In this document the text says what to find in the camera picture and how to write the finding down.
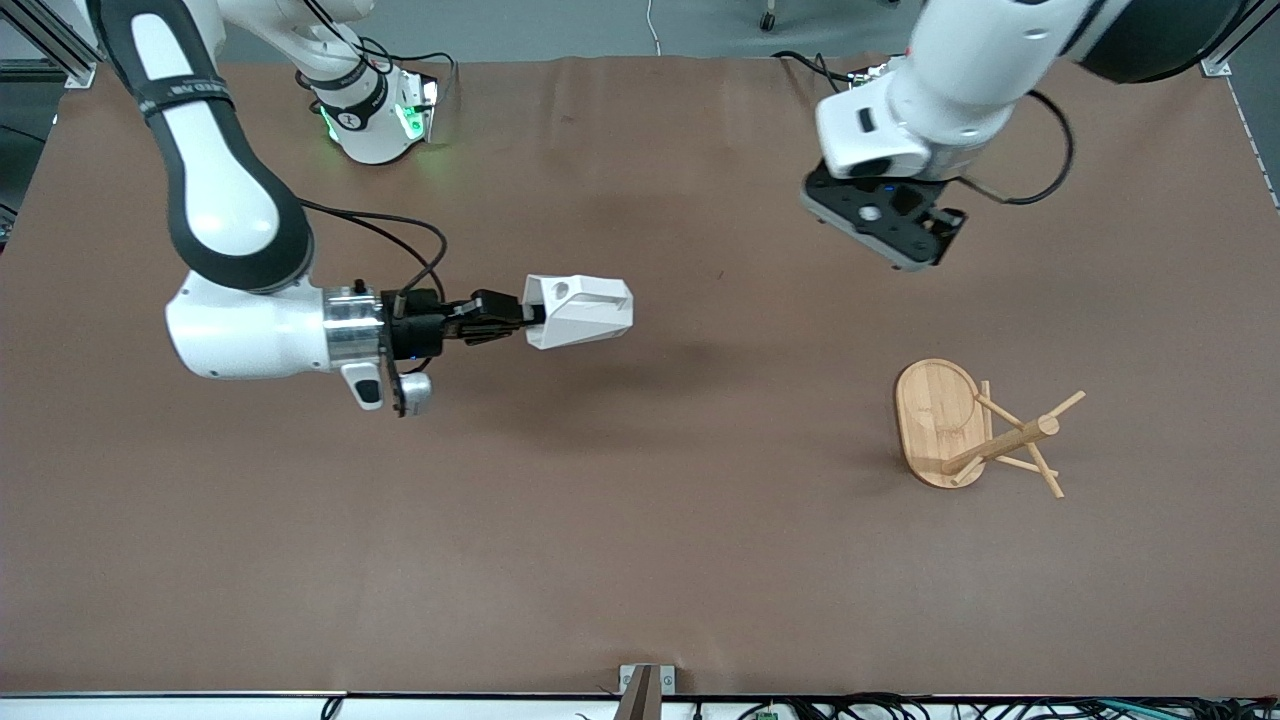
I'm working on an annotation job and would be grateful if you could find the black cable bundle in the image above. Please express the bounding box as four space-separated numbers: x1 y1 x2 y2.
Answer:
690 692 1280 720

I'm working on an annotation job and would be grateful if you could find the black left base cable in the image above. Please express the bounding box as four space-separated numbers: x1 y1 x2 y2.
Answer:
772 50 853 99

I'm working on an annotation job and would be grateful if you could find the brown table cover sheet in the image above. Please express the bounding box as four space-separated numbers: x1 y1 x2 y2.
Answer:
0 55 1280 698

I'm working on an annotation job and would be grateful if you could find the black base cable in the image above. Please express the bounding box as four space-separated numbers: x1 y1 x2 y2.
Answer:
355 38 459 106
772 50 853 99

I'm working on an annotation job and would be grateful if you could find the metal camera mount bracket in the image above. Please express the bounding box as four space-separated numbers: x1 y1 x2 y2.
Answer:
618 663 677 720

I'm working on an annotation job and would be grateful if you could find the aluminium frame post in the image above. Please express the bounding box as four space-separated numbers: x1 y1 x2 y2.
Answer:
0 0 101 89
1200 15 1263 77

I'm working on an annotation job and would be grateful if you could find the white faceted cup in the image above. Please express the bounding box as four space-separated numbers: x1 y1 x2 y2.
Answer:
522 273 635 351

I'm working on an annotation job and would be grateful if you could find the wooden cup rack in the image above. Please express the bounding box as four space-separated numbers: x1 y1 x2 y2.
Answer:
893 358 1087 499

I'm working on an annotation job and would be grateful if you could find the black right base cable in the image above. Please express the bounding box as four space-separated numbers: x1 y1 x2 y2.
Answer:
355 38 459 106

